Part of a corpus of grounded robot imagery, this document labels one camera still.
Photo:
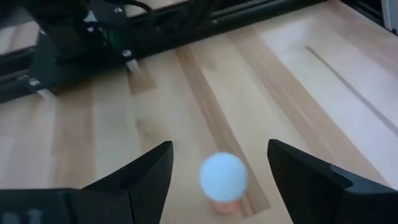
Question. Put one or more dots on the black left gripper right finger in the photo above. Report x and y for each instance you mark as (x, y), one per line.
(317, 196)

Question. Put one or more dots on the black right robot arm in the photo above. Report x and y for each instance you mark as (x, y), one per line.
(62, 37)

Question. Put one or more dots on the orange pill bottle white cap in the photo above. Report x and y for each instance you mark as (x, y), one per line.
(223, 177)

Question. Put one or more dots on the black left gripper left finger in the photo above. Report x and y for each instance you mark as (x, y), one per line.
(124, 199)

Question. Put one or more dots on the black aluminium rig frame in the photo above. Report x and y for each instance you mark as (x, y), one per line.
(217, 18)

